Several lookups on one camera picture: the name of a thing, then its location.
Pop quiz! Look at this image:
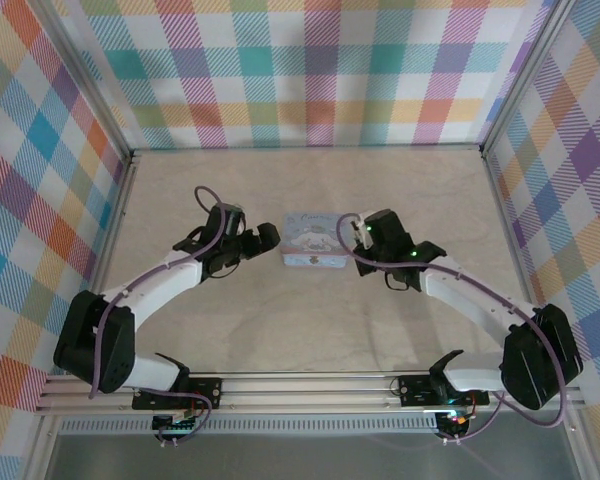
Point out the pastel cartoon tin box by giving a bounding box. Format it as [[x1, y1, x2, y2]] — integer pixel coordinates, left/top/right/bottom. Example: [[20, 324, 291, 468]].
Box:
[[279, 211, 353, 272]]

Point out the right controller circuit board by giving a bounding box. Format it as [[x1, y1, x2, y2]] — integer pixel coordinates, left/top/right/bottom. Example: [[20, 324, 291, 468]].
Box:
[[435, 408, 470, 430]]

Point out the controller circuit board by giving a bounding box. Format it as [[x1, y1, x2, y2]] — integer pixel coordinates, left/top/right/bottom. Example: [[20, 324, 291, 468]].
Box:
[[151, 412, 202, 434], [435, 408, 470, 430]]

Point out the left controller circuit board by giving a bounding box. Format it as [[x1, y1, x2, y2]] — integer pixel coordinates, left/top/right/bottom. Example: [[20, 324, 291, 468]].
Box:
[[151, 412, 202, 434]]

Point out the thin aluminium rear rail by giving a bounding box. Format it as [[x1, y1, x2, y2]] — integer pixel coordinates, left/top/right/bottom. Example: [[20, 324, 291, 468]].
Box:
[[129, 144, 484, 154]]

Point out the aluminium side rail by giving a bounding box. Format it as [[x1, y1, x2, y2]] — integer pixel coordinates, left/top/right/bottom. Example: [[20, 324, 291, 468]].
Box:
[[65, 152, 142, 376], [481, 149, 562, 371]]

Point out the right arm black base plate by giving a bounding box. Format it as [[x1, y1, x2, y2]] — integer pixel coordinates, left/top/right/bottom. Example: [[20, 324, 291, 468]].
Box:
[[397, 372, 490, 407]]

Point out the long aluminium mounting rail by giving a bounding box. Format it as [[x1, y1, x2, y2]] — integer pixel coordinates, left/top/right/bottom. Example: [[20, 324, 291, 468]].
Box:
[[34, 370, 587, 416]]

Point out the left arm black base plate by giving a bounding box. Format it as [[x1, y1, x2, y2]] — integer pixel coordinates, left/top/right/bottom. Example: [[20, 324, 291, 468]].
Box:
[[131, 377, 224, 412]]

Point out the slotted grey cable duct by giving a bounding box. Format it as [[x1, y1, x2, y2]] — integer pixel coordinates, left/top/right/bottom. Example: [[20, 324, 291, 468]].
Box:
[[59, 418, 440, 436]]

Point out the aluminium frame post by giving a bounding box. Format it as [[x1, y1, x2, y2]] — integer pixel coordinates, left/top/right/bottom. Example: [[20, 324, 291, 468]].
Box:
[[35, 0, 136, 164], [478, 0, 584, 157]]

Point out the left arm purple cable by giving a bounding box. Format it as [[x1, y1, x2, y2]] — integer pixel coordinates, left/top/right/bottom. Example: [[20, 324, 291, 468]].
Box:
[[88, 185, 231, 446]]

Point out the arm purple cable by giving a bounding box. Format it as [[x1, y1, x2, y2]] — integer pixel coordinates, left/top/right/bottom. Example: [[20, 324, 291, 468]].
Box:
[[335, 212, 567, 446], [88, 185, 231, 446]]

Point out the grey metal base plate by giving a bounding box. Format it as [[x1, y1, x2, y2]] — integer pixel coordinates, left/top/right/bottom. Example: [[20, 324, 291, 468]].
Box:
[[44, 432, 579, 480]]

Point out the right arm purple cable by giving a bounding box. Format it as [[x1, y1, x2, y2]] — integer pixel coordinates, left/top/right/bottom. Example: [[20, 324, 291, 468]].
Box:
[[335, 212, 567, 446]]

